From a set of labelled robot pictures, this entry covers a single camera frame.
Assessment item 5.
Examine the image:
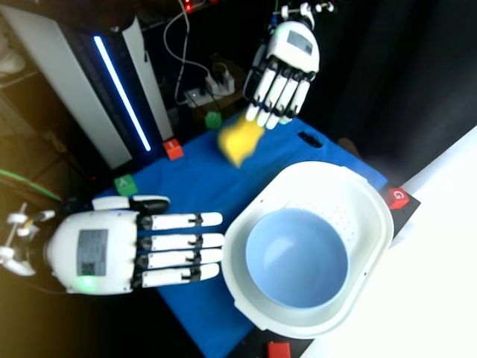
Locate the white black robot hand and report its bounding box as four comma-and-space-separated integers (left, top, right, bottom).
241, 20, 321, 131
44, 194, 224, 296

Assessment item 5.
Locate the yellow green sponge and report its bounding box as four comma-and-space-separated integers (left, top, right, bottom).
218, 115, 265, 169

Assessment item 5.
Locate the light blue bowl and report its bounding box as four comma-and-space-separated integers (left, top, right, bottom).
244, 207, 350, 309

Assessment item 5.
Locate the green block letter Y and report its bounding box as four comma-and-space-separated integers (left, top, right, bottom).
113, 174, 139, 197

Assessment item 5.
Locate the black oblong clip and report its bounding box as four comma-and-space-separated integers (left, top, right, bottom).
297, 130, 323, 149

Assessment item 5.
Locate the white power strip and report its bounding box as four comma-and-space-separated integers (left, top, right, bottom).
185, 63, 236, 109

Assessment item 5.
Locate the green block letter C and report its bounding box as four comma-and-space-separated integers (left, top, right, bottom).
204, 110, 223, 130

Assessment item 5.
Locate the blue cloth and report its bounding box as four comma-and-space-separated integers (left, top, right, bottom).
95, 113, 388, 358

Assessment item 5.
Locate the red block letter I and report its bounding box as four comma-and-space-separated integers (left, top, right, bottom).
162, 138, 184, 160

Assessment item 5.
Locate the white perforated basin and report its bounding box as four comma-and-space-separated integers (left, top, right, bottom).
222, 160, 395, 339

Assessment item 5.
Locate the white column with blue light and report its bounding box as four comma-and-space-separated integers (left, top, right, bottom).
0, 3, 174, 171

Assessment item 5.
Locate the red block letter G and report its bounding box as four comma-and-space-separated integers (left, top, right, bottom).
387, 187, 411, 210

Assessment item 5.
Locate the plain red block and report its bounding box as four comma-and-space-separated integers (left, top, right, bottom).
267, 341, 291, 358

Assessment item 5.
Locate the green cable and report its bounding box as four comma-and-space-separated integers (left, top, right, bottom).
0, 169, 63, 203

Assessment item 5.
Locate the white cable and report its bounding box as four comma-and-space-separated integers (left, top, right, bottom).
163, 0, 213, 106

